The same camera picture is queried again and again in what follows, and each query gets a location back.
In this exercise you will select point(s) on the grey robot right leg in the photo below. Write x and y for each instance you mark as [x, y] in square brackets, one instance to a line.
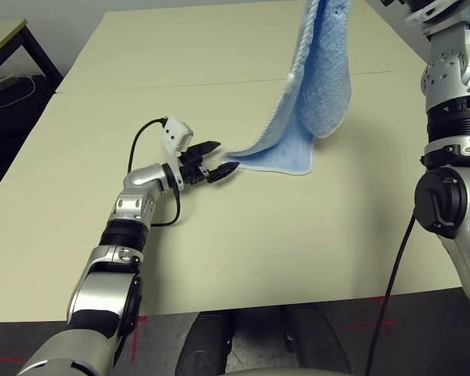
[317, 340]

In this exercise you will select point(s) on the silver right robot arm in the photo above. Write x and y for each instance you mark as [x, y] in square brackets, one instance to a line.
[450, 78]

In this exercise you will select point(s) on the grey robot left leg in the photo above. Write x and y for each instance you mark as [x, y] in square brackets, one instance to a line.
[205, 344]

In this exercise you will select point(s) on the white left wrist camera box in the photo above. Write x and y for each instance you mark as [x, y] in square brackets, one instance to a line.
[176, 135]

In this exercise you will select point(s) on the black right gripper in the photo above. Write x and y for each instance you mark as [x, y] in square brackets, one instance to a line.
[412, 4]

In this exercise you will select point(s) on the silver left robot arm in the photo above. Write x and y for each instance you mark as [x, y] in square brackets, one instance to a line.
[102, 286]

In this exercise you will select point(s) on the light blue terry towel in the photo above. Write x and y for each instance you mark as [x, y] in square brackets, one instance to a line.
[325, 78]

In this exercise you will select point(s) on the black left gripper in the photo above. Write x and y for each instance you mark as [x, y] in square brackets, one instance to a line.
[192, 172]

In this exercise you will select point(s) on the black-framed side table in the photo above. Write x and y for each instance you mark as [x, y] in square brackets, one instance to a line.
[35, 47]

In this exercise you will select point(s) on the grey robot leg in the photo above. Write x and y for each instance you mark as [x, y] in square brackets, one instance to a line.
[205, 344]
[317, 340]

